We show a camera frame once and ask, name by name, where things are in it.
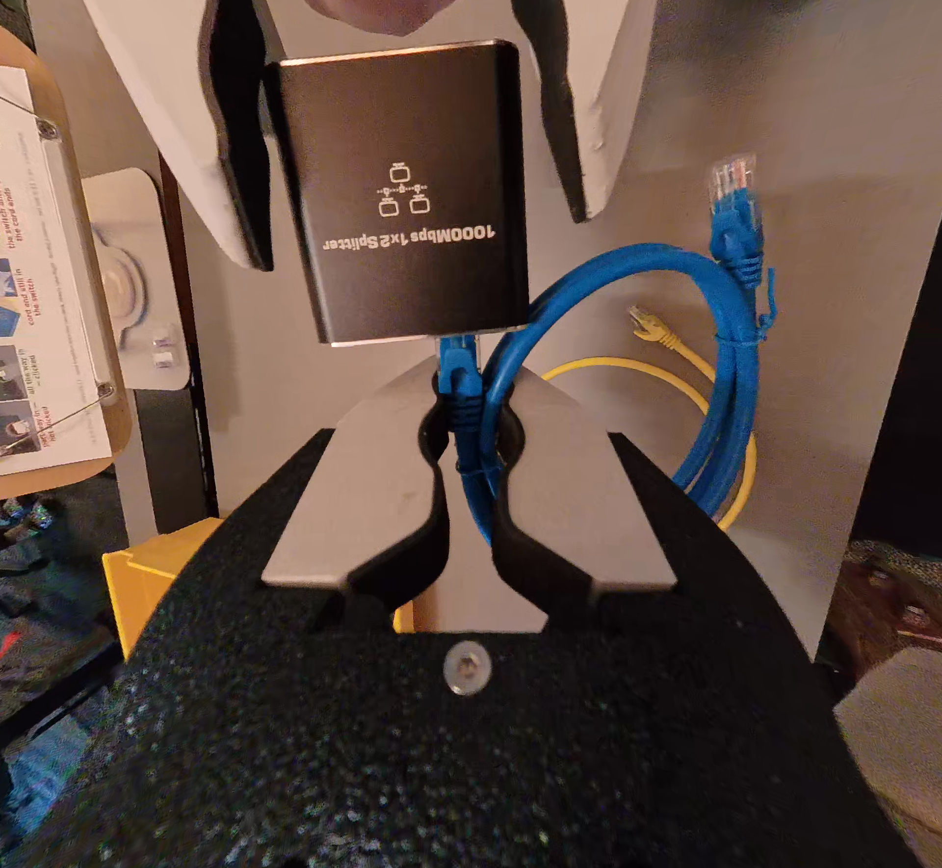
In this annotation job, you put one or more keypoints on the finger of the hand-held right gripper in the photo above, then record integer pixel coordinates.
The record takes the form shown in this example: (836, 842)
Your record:
(147, 36)
(611, 36)

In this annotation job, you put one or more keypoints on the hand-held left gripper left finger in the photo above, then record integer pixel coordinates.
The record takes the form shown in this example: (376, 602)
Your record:
(360, 507)

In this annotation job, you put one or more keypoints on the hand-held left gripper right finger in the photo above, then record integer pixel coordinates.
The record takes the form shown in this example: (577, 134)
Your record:
(589, 507)

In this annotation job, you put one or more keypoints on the black ethernet splitter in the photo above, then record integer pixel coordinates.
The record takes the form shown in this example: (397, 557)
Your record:
(405, 147)

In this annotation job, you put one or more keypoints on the yellow plastic bin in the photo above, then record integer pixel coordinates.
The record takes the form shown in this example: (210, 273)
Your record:
(147, 573)

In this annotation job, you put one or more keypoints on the white stand base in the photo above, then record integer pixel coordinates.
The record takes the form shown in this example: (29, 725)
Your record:
(162, 257)

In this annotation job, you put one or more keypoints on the printed instruction sheet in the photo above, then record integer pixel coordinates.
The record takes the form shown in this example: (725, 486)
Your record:
(44, 257)

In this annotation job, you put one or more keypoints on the instruction sheet on stand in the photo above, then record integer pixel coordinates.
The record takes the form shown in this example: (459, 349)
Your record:
(51, 481)

